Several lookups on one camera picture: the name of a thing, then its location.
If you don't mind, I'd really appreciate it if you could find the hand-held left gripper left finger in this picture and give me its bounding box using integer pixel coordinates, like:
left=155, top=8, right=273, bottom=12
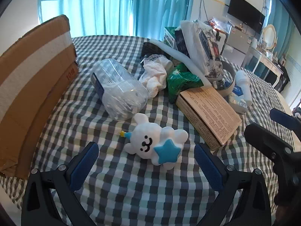
left=21, top=142, right=99, bottom=226

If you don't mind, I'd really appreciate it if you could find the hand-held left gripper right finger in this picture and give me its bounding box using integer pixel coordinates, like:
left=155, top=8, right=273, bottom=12
left=194, top=143, right=272, bottom=226

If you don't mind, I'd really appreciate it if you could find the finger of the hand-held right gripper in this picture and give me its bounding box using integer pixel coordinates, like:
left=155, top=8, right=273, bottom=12
left=244, top=122, right=295, bottom=162
left=269, top=108, right=301, bottom=133

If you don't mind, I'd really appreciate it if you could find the round white container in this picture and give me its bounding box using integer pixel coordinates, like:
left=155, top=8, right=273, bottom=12
left=204, top=60, right=236, bottom=97

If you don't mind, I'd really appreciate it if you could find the green medicine packet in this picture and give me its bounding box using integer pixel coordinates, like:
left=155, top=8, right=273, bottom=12
left=166, top=63, right=204, bottom=104

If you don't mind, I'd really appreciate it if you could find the brown cardboard box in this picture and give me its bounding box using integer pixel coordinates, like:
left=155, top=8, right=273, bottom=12
left=0, top=15, right=79, bottom=180

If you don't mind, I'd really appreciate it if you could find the checked cloth desktop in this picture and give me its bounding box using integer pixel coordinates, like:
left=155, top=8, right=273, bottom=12
left=0, top=35, right=295, bottom=226

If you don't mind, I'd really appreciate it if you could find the white bottle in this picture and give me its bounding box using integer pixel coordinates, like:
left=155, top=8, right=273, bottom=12
left=235, top=70, right=253, bottom=106

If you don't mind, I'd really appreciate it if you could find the blue and white packet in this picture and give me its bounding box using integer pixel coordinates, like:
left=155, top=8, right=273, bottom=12
left=228, top=87, right=247, bottom=114

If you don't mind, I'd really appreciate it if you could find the flat brown printed box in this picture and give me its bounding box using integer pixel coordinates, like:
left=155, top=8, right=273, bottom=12
left=175, top=86, right=243, bottom=151

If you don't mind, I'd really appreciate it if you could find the white dressing table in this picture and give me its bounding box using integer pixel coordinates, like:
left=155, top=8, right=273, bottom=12
left=242, top=45, right=285, bottom=81

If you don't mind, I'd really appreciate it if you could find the white bunny plush blue star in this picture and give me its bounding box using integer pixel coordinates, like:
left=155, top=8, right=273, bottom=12
left=120, top=113, right=189, bottom=170

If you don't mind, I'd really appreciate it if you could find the oval white vanity mirror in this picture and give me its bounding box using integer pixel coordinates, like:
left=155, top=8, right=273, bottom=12
left=262, top=24, right=277, bottom=50

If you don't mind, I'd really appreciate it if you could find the clear plastic jar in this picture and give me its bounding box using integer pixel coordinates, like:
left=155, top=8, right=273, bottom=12
left=91, top=58, right=149, bottom=121

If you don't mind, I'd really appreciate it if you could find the silver mini fridge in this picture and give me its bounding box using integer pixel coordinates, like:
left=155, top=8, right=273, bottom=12
left=221, top=26, right=251, bottom=63

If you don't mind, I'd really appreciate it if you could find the narrow teal curtain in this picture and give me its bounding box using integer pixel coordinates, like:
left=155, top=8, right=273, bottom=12
left=268, top=0, right=295, bottom=52

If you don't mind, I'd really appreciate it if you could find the crumpled white cloth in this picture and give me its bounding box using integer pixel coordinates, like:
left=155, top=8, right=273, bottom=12
left=139, top=55, right=175, bottom=99

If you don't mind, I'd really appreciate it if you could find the white plastic bag with books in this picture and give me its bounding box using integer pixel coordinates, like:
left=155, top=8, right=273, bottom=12
left=180, top=20, right=224, bottom=79

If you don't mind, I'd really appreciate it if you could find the white foam tube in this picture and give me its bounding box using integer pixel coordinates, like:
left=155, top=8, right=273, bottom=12
left=150, top=38, right=212, bottom=88

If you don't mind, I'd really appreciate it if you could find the dark blue carton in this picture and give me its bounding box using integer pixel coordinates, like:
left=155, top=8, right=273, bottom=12
left=174, top=29, right=190, bottom=57

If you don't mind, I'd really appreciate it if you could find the black holder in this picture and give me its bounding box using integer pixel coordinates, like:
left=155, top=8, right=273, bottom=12
left=141, top=42, right=172, bottom=62

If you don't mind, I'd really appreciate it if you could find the green and white medicine box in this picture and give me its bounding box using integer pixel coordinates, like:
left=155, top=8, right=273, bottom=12
left=164, top=26, right=182, bottom=50

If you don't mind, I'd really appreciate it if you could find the wide teal window curtain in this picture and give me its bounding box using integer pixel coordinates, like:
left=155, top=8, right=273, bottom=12
left=38, top=0, right=196, bottom=38

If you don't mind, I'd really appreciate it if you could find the black wall television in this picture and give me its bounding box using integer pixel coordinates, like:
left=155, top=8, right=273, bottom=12
left=228, top=0, right=266, bottom=35

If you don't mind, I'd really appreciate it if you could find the black hanging cable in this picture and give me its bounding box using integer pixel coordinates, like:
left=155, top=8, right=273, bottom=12
left=199, top=0, right=209, bottom=22

